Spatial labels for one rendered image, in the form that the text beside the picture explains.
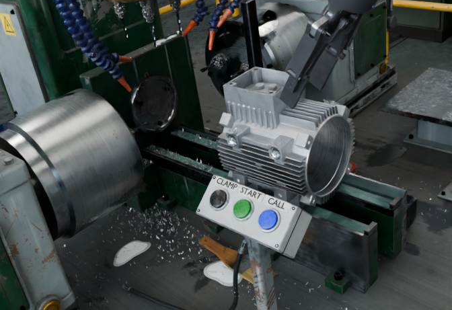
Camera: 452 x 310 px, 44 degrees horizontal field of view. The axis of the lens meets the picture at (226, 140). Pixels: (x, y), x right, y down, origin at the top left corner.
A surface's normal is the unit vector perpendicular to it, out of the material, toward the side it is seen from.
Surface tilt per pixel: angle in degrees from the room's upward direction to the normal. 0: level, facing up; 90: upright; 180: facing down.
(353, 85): 90
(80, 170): 69
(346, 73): 90
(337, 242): 90
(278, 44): 58
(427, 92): 0
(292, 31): 51
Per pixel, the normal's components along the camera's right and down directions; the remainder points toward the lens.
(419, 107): -0.14, -0.87
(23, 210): 0.73, 0.23
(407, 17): -0.70, 0.43
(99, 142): 0.55, -0.26
